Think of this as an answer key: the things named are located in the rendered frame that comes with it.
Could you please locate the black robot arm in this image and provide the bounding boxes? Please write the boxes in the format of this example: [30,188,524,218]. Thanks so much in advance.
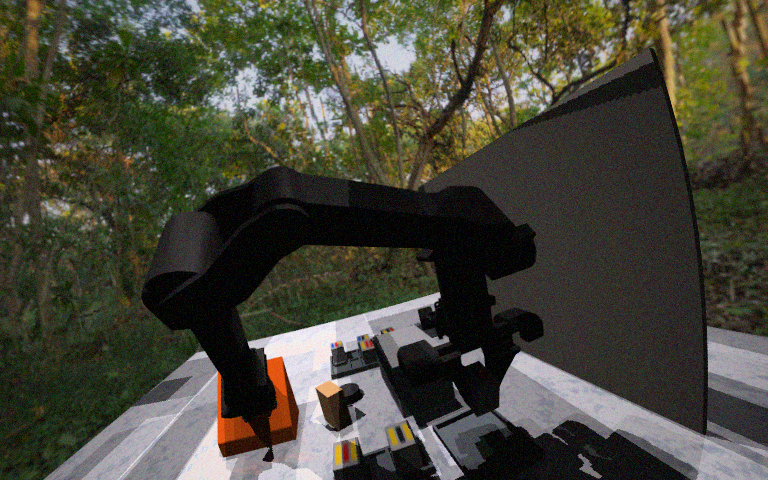
[141,166,537,421]

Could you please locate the black cylinder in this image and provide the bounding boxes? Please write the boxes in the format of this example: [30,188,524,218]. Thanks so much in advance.
[340,383,361,406]

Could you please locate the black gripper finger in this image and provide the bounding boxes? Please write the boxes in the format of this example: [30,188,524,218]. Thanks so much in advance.
[442,365,472,407]
[481,344,521,386]

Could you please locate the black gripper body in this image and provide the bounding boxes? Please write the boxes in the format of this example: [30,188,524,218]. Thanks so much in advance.
[396,286,544,387]

